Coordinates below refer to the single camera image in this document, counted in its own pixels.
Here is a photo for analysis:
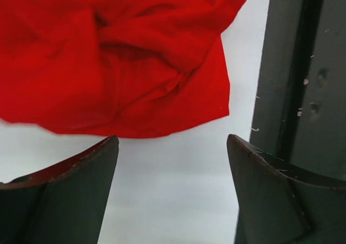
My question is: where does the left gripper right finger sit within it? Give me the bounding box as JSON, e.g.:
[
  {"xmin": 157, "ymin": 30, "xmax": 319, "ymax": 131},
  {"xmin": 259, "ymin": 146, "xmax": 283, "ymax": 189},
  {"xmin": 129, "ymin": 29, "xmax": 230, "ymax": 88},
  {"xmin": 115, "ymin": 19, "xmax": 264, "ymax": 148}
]
[{"xmin": 227, "ymin": 134, "xmax": 345, "ymax": 243}]

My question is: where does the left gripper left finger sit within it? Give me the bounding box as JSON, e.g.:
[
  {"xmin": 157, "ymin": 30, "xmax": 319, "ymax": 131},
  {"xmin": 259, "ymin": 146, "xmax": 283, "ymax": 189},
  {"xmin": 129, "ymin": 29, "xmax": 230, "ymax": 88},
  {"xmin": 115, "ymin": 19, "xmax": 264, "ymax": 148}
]
[{"xmin": 1, "ymin": 136, "xmax": 119, "ymax": 244}]

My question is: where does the red t shirt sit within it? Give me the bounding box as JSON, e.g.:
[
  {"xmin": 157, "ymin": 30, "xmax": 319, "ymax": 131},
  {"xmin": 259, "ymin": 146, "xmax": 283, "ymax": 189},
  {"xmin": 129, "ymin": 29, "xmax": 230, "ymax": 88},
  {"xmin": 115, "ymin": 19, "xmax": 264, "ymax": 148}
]
[{"xmin": 1, "ymin": 0, "xmax": 246, "ymax": 139}]

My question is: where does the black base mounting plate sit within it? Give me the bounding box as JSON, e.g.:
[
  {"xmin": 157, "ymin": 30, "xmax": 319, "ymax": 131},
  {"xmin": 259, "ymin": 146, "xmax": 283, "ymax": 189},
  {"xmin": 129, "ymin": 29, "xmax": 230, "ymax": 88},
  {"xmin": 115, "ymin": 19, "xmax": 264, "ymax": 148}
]
[{"xmin": 250, "ymin": 0, "xmax": 345, "ymax": 180}]

